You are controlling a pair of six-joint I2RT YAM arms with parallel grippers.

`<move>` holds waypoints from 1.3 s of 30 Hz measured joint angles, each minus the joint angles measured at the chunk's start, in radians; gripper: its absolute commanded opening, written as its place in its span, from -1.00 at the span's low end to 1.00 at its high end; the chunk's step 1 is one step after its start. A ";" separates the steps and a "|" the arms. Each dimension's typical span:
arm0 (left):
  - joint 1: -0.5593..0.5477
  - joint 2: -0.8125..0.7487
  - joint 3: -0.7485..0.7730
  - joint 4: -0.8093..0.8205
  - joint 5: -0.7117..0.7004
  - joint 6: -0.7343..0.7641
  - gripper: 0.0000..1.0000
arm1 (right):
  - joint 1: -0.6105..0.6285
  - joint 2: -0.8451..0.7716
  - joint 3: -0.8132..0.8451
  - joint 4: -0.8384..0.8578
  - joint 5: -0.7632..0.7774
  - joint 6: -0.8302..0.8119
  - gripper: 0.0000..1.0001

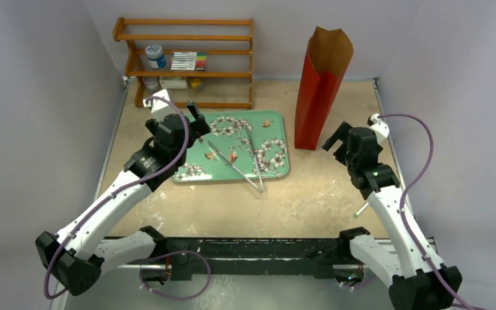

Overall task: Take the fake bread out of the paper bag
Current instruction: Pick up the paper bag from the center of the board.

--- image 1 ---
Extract green floral tray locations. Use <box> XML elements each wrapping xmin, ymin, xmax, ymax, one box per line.
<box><xmin>172</xmin><ymin>110</ymin><xmax>289</xmax><ymax>183</ymax></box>

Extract red paper bag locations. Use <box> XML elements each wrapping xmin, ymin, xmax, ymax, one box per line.
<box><xmin>294</xmin><ymin>26</ymin><xmax>354</xmax><ymax>150</ymax></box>

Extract metal tongs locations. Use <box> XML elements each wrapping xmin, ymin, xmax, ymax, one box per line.
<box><xmin>207</xmin><ymin>126</ymin><xmax>264</xmax><ymax>194</ymax></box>

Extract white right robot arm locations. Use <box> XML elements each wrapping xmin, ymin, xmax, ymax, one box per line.
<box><xmin>322</xmin><ymin>121</ymin><xmax>462</xmax><ymax>309</ymax></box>

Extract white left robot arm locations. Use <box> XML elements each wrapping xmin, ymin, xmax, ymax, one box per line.
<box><xmin>36</xmin><ymin>96</ymin><xmax>211</xmax><ymax>300</ymax></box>

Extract yellow grey cube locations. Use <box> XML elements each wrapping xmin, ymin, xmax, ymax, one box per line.
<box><xmin>189</xmin><ymin>78</ymin><xmax>205</xmax><ymax>91</ymax></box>

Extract small white box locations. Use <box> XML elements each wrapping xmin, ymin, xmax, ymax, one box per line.
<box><xmin>159</xmin><ymin>76</ymin><xmax>189</xmax><ymax>89</ymax></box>

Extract clear plastic bottle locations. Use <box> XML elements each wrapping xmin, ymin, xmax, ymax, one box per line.
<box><xmin>142</xmin><ymin>76</ymin><xmax>160</xmax><ymax>91</ymax></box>

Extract coloured marker set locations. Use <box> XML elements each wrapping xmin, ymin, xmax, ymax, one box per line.
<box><xmin>170</xmin><ymin>52</ymin><xmax>208</xmax><ymax>71</ymax></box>

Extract white green tipped pen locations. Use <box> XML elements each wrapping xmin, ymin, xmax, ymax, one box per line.
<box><xmin>353</xmin><ymin>202</ymin><xmax>369</xmax><ymax>218</ymax></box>

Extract blue lidded jar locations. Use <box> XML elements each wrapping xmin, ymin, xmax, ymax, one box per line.
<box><xmin>145</xmin><ymin>44</ymin><xmax>167</xmax><ymax>69</ymax></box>

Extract wooden shelf rack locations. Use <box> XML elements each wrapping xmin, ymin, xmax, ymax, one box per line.
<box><xmin>112</xmin><ymin>17</ymin><xmax>254</xmax><ymax>109</ymax></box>

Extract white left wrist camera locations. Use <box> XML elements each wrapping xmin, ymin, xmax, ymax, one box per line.
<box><xmin>143</xmin><ymin>89</ymin><xmax>176</xmax><ymax>122</ymax></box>

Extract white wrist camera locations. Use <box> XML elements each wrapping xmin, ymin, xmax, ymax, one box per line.
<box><xmin>367</xmin><ymin>113</ymin><xmax>390</xmax><ymax>144</ymax></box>
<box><xmin>143</xmin><ymin>89</ymin><xmax>176</xmax><ymax>122</ymax></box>

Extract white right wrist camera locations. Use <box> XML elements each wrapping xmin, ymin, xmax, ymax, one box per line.
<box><xmin>367</xmin><ymin>113</ymin><xmax>390</xmax><ymax>144</ymax></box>

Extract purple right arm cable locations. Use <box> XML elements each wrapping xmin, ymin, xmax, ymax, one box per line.
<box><xmin>338</xmin><ymin>113</ymin><xmax>484</xmax><ymax>310</ymax></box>

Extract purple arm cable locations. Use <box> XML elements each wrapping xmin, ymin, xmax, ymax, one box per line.
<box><xmin>338</xmin><ymin>113</ymin><xmax>484</xmax><ymax>310</ymax></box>
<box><xmin>43</xmin><ymin>96</ymin><xmax>212</xmax><ymax>301</ymax></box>

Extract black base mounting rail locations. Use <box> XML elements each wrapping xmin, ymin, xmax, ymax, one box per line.
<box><xmin>140</xmin><ymin>237</ymin><xmax>371</xmax><ymax>285</ymax></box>

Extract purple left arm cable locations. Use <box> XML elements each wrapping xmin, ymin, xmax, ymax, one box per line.
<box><xmin>43</xmin><ymin>96</ymin><xmax>212</xmax><ymax>301</ymax></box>

